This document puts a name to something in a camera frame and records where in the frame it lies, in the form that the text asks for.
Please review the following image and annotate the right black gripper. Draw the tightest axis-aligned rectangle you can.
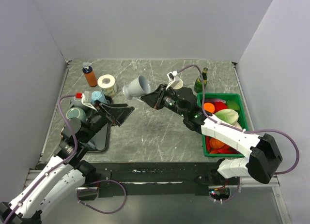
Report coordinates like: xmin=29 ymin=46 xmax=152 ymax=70
xmin=141 ymin=84 xmax=187 ymax=118

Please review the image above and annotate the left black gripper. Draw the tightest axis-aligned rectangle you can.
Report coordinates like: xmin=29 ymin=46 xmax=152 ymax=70
xmin=80 ymin=99 xmax=134 ymax=143

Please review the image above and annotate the small blue-grey mug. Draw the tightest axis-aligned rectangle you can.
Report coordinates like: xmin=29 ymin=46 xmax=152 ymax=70
xmin=123 ymin=75 xmax=151 ymax=100

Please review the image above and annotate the light blue mug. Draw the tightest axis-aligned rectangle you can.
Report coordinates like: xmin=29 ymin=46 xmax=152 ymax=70
xmin=91 ymin=91 xmax=107 ymax=104

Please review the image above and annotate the grey mug with cream inside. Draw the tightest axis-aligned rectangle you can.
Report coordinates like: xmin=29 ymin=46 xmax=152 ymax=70
xmin=171 ymin=78 xmax=184 ymax=90

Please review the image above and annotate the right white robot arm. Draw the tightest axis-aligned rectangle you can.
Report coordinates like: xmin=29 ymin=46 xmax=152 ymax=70
xmin=141 ymin=84 xmax=282 ymax=185

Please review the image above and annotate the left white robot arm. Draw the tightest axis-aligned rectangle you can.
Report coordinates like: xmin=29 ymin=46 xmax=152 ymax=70
xmin=0 ymin=100 xmax=134 ymax=224

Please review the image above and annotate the teal green mug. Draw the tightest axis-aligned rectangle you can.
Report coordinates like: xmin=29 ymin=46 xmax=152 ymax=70
xmin=66 ymin=107 xmax=87 ymax=122

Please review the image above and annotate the pale grey-blue mug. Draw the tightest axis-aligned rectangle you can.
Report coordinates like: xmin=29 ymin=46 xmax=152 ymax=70
xmin=71 ymin=97 xmax=88 ymax=110

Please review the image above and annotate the black serving tray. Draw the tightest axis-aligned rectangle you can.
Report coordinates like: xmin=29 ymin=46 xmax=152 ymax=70
xmin=84 ymin=96 xmax=112 ymax=153

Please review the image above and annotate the orange soap dispenser bottle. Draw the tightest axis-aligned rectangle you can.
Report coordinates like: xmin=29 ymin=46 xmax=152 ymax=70
xmin=82 ymin=62 xmax=97 ymax=87

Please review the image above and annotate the green glass bottle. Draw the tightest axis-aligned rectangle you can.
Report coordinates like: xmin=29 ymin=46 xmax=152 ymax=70
xmin=194 ymin=67 xmax=208 ymax=93

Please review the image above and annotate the green plastic basket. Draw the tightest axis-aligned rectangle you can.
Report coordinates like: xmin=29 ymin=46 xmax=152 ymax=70
xmin=201 ymin=93 xmax=249 ymax=158

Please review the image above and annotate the orange plush carrot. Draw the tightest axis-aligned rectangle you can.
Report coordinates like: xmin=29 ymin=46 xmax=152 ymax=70
xmin=203 ymin=103 xmax=215 ymax=114

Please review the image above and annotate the red plush vegetable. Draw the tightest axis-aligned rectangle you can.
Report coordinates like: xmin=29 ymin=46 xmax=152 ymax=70
xmin=214 ymin=102 xmax=228 ymax=113

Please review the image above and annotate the red plush chili pepper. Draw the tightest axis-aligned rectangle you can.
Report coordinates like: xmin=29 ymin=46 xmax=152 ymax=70
xmin=205 ymin=136 xmax=211 ymax=152

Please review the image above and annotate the orange plush pumpkin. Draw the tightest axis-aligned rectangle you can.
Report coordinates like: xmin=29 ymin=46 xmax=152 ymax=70
xmin=209 ymin=138 xmax=226 ymax=149

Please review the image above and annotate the green plush cabbage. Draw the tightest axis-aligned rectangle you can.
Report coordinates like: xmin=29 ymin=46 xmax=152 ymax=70
xmin=215 ymin=108 xmax=239 ymax=125

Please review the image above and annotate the dark green plush avocado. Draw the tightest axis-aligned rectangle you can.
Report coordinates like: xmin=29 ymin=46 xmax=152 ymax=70
xmin=226 ymin=101 xmax=241 ymax=112

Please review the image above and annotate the white plush radish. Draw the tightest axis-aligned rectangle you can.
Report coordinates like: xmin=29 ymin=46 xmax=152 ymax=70
xmin=233 ymin=122 xmax=243 ymax=130

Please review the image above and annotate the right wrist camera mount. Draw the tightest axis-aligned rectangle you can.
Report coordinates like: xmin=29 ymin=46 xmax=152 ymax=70
xmin=166 ymin=71 xmax=180 ymax=89

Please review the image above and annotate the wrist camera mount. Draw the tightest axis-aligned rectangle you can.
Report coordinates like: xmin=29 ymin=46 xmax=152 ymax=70
xmin=75 ymin=91 xmax=95 ymax=110
xmin=166 ymin=71 xmax=180 ymax=89

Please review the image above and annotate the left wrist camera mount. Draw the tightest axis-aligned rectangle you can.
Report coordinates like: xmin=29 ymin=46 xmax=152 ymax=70
xmin=75 ymin=91 xmax=95 ymax=110

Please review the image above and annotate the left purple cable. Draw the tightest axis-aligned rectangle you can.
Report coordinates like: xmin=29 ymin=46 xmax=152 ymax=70
xmin=2 ymin=94 xmax=84 ymax=224

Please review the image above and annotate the purple cable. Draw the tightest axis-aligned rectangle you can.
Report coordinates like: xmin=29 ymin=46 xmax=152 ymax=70
xmin=2 ymin=94 xmax=84 ymax=224
xmin=176 ymin=64 xmax=300 ymax=175

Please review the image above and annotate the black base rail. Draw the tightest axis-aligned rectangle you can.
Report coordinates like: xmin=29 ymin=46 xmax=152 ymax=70
xmin=92 ymin=162 xmax=238 ymax=198

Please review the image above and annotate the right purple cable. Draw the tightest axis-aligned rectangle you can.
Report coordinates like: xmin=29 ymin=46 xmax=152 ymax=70
xmin=176 ymin=64 xmax=300 ymax=175

